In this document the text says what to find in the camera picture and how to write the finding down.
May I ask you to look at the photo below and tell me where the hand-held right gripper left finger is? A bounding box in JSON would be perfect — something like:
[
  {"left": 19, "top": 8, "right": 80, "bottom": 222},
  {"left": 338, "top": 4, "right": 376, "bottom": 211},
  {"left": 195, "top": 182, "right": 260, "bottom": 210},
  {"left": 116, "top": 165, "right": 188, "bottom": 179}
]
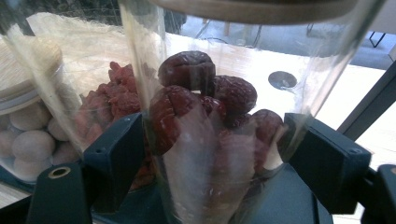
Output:
[{"left": 83, "top": 112, "right": 146, "bottom": 216}]

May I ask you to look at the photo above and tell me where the black metal shelf rack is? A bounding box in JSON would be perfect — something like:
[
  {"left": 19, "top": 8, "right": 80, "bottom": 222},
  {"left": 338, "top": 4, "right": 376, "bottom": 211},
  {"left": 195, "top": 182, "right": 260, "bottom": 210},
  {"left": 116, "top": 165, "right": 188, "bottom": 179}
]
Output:
[{"left": 0, "top": 59, "right": 396, "bottom": 224}]

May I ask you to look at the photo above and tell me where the glass jar of red berries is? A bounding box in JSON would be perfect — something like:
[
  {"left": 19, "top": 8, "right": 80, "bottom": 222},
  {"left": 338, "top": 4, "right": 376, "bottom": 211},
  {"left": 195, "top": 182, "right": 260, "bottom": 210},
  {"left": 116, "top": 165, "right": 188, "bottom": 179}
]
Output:
[{"left": 1, "top": 8, "right": 157, "bottom": 191}]

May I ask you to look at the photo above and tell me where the glass jar of white balls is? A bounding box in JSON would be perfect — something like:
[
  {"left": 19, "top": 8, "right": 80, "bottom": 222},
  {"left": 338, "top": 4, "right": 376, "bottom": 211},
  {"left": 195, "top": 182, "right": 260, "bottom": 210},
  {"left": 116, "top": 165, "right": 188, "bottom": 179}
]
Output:
[{"left": 0, "top": 36, "right": 83, "bottom": 183}]

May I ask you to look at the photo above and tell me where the dark round table grommet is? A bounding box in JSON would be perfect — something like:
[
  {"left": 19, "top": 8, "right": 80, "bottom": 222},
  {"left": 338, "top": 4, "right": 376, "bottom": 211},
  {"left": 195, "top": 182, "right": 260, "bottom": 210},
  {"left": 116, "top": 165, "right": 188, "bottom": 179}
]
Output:
[{"left": 268, "top": 70, "right": 298, "bottom": 91}]

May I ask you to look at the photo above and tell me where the glass jar of red dates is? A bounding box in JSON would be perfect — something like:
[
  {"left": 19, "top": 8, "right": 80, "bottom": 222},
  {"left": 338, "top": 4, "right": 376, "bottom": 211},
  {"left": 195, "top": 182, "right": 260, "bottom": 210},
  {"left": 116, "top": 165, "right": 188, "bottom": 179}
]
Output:
[{"left": 118, "top": 0, "right": 387, "bottom": 224}]

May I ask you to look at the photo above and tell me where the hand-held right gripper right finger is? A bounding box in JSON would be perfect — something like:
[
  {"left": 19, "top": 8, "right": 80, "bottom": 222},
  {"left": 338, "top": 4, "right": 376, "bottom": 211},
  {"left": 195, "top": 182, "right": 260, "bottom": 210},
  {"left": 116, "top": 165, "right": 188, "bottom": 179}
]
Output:
[{"left": 278, "top": 113, "right": 372, "bottom": 216}]

